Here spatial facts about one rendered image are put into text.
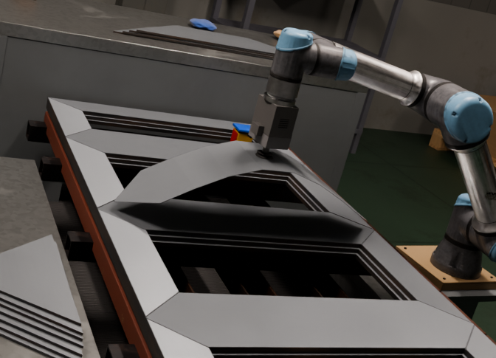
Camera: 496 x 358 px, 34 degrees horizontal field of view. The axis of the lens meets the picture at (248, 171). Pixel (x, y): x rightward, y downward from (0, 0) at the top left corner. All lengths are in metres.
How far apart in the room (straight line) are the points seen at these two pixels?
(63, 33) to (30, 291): 1.13
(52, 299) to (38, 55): 1.12
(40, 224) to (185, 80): 0.91
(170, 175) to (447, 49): 5.27
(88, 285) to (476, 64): 5.49
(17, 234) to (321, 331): 0.73
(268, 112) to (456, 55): 5.26
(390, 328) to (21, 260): 0.76
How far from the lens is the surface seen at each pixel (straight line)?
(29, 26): 2.53
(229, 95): 2.74
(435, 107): 2.10
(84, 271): 2.21
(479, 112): 2.06
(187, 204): 1.98
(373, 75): 2.06
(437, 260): 2.45
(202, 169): 1.86
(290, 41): 1.82
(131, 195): 1.84
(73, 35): 2.55
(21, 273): 1.66
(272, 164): 1.87
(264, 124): 1.87
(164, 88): 2.66
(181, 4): 5.64
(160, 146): 2.33
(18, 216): 1.98
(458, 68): 7.11
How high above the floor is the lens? 1.60
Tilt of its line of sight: 19 degrees down
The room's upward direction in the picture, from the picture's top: 15 degrees clockwise
